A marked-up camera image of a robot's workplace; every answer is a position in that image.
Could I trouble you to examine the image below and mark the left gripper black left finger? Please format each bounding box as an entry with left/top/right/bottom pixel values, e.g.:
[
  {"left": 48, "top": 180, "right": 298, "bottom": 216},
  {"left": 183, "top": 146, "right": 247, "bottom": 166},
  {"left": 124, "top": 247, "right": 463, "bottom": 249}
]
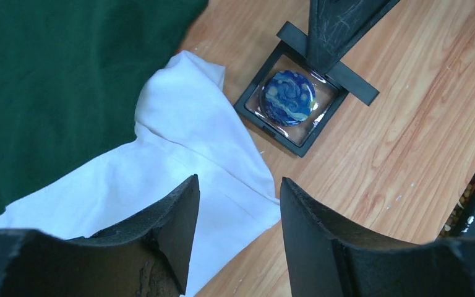
[{"left": 0, "top": 175, "right": 200, "bottom": 296}]

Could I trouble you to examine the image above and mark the black square display case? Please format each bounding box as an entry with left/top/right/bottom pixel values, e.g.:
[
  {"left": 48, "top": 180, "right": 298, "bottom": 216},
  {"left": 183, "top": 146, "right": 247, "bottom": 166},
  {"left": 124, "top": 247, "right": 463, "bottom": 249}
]
[{"left": 234, "top": 22, "right": 379, "bottom": 157}]

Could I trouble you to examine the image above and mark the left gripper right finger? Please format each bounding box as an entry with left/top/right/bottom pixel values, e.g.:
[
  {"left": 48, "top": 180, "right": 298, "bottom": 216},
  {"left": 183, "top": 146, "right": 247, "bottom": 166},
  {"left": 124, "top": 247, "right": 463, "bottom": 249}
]
[{"left": 280, "top": 178, "right": 475, "bottom": 296}]

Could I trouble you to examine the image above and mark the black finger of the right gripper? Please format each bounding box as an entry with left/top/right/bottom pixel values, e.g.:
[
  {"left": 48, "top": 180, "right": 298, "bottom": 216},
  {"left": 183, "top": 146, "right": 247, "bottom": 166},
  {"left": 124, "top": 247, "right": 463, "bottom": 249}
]
[{"left": 306, "top": 0, "right": 399, "bottom": 74}]

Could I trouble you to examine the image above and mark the round dark brooch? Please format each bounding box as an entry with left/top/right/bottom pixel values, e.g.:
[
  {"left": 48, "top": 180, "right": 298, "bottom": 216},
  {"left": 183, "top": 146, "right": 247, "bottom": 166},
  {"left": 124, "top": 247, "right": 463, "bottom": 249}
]
[{"left": 260, "top": 70, "right": 317, "bottom": 126}]

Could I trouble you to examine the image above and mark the white green garment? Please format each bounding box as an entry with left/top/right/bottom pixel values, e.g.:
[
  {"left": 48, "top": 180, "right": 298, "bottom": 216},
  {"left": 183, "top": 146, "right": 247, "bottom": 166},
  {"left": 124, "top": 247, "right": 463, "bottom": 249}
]
[{"left": 0, "top": 1, "right": 280, "bottom": 296}]

